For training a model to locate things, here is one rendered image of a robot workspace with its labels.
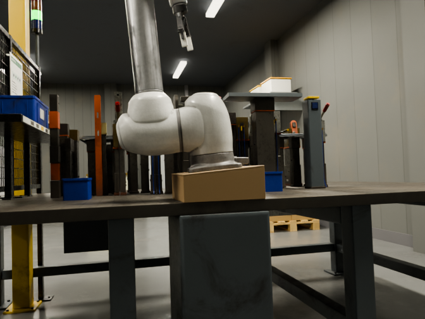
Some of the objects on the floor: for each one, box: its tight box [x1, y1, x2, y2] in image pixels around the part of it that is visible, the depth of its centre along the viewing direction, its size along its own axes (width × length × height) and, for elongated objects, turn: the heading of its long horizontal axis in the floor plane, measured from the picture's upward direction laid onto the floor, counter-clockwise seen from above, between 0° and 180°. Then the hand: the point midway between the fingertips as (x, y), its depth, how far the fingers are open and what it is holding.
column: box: [168, 211, 274, 319], centre depth 139 cm, size 31×31×66 cm
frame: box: [0, 202, 425, 319], centre depth 206 cm, size 256×161×66 cm
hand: (187, 46), depth 199 cm, fingers open, 13 cm apart
